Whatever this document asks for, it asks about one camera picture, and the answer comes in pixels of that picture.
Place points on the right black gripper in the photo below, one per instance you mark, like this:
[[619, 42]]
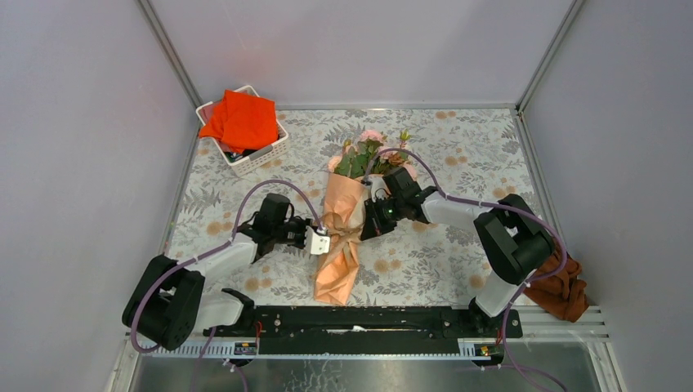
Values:
[[374, 225]]

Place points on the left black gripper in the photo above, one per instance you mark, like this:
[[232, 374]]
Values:
[[303, 223]]

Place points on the tan ribbon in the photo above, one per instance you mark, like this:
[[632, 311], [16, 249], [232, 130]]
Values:
[[345, 233]]

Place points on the pink fake flower bouquet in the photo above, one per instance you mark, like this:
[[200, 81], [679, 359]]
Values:
[[371, 149]]

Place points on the beige kraft wrapping paper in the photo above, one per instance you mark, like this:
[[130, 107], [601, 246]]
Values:
[[344, 218]]

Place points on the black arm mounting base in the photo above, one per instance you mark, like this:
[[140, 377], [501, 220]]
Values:
[[371, 330]]

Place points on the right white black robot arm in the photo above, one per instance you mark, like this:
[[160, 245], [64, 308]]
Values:
[[515, 241]]

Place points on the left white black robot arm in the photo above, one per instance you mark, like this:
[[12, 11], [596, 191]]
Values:
[[174, 299]]

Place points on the floral patterned table mat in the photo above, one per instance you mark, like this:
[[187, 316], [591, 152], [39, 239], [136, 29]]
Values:
[[473, 153]]

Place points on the orange cloth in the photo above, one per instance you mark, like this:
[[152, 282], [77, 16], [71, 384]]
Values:
[[242, 122]]

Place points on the brown cloth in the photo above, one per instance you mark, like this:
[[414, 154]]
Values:
[[562, 295]]

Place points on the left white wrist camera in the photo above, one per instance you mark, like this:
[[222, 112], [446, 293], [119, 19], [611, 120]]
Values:
[[318, 241]]

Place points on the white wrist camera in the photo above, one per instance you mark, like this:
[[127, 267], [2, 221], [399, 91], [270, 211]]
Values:
[[318, 241], [378, 187]]

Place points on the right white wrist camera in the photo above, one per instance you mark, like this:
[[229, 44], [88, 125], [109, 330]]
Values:
[[378, 187]]

